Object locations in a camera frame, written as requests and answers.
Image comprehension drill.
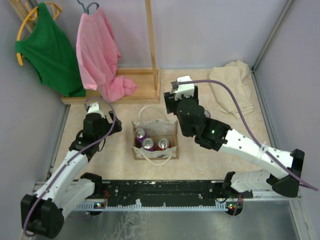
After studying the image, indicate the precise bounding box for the purple can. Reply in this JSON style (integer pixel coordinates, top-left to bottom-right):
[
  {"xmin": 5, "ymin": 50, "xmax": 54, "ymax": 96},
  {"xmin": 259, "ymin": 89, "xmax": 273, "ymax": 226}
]
[
  {"xmin": 141, "ymin": 137, "xmax": 156, "ymax": 152},
  {"xmin": 134, "ymin": 127, "xmax": 148, "ymax": 148},
  {"xmin": 204, "ymin": 110, "xmax": 211, "ymax": 118}
]

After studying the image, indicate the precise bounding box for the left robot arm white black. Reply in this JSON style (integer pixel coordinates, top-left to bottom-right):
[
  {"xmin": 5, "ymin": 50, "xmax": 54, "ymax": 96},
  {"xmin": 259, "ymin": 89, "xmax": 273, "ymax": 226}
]
[{"xmin": 20, "ymin": 110, "xmax": 122, "ymax": 239}]

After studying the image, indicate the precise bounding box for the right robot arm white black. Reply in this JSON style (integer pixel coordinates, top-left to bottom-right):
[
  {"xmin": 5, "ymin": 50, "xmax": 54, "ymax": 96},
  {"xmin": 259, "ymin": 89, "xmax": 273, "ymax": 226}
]
[{"xmin": 163, "ymin": 84, "xmax": 305, "ymax": 198}]

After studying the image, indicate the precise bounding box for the red can front right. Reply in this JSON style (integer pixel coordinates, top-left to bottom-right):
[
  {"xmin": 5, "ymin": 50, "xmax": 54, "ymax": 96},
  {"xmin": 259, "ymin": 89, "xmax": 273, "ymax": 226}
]
[{"xmin": 156, "ymin": 137, "xmax": 171, "ymax": 151}]

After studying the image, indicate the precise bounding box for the wooden clothes rack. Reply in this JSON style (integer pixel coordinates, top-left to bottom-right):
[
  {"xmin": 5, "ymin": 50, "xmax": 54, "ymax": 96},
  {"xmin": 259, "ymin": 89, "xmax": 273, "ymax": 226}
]
[{"xmin": 9, "ymin": 0, "xmax": 161, "ymax": 104}]

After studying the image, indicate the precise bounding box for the beige folded cloth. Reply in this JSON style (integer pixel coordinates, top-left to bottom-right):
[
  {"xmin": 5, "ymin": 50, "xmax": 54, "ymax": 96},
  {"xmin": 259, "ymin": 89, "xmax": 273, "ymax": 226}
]
[{"xmin": 208, "ymin": 60, "xmax": 255, "ymax": 119}]

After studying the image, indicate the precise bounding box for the pink t-shirt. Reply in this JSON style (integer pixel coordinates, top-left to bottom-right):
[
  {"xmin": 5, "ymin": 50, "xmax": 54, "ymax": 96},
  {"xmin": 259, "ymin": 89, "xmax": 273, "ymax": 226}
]
[{"xmin": 76, "ymin": 6, "xmax": 138, "ymax": 102}]

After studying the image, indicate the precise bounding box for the green tank top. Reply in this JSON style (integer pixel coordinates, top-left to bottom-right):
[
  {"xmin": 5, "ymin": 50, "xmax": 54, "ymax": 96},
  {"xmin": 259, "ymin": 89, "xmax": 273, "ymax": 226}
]
[{"xmin": 15, "ymin": 2, "xmax": 86, "ymax": 97}]

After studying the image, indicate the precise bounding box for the grey blue hanger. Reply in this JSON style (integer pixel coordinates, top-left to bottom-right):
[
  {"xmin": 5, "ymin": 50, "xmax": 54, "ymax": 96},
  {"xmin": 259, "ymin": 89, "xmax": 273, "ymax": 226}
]
[{"xmin": 76, "ymin": 0, "xmax": 100, "ymax": 15}]

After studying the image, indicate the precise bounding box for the yellow hanger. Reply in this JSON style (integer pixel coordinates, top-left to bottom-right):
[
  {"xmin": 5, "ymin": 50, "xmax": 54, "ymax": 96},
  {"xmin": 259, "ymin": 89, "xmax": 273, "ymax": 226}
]
[{"xmin": 16, "ymin": 0, "xmax": 63, "ymax": 66}]

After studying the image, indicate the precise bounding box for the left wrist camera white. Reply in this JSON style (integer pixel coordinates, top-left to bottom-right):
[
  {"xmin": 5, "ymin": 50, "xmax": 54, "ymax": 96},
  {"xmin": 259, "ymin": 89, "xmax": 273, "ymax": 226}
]
[{"xmin": 87, "ymin": 102, "xmax": 105, "ymax": 118}]

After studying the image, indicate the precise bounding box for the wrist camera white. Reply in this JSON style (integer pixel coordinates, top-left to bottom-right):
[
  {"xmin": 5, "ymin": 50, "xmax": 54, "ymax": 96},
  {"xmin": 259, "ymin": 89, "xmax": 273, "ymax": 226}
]
[
  {"xmin": 171, "ymin": 75, "xmax": 195, "ymax": 101},
  {"xmin": 87, "ymin": 102, "xmax": 105, "ymax": 118}
]

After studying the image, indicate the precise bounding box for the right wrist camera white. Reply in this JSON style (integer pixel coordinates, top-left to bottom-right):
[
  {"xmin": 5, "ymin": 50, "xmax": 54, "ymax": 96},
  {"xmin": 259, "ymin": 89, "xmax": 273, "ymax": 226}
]
[{"xmin": 171, "ymin": 75, "xmax": 195, "ymax": 101}]

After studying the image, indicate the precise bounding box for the canvas bag with white handles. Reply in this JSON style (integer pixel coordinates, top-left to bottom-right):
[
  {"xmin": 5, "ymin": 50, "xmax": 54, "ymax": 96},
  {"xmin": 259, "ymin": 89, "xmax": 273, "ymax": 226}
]
[{"xmin": 131, "ymin": 105, "xmax": 180, "ymax": 167}]

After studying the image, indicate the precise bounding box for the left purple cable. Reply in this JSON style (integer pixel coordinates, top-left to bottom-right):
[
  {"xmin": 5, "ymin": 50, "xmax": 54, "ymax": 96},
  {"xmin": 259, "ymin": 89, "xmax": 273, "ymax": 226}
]
[{"xmin": 22, "ymin": 97, "xmax": 117, "ymax": 237}]

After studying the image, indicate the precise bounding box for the purple cable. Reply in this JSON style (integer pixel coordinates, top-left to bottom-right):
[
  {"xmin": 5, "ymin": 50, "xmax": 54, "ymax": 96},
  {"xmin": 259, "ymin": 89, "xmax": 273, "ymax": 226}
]
[
  {"xmin": 172, "ymin": 79, "xmax": 320, "ymax": 192},
  {"xmin": 22, "ymin": 97, "xmax": 117, "ymax": 237}
]

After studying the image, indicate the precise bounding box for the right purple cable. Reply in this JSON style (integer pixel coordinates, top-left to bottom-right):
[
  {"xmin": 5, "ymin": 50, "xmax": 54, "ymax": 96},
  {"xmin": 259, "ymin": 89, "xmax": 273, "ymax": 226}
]
[{"xmin": 172, "ymin": 79, "xmax": 320, "ymax": 192}]

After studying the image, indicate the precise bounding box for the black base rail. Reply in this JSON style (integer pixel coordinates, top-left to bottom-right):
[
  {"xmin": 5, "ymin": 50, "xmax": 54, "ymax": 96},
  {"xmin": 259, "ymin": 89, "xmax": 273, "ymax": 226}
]
[{"xmin": 97, "ymin": 180, "xmax": 239, "ymax": 207}]

